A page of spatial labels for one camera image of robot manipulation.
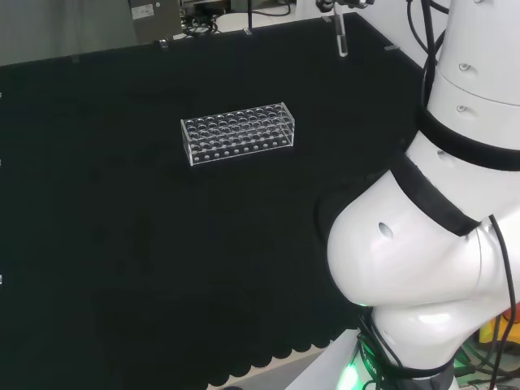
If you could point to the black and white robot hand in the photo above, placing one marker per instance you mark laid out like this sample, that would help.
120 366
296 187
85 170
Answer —
345 4

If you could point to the clear glass test tube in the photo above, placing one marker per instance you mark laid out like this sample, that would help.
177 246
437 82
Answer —
341 36

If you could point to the clear test tube rack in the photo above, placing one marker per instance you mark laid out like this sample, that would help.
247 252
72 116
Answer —
237 133

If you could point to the grey metal box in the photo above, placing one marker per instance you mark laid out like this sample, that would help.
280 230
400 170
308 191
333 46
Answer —
155 19

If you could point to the black bench cloth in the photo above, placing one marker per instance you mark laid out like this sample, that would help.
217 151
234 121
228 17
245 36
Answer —
170 211

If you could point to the yellow stop button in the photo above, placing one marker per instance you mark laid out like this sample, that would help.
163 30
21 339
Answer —
493 327

